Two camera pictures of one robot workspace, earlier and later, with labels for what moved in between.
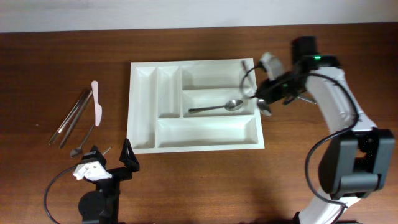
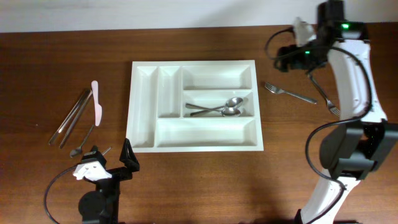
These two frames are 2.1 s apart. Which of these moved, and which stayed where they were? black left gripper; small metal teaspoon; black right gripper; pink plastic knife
Moved: black right gripper
Stayed: pink plastic knife; black left gripper; small metal teaspoon
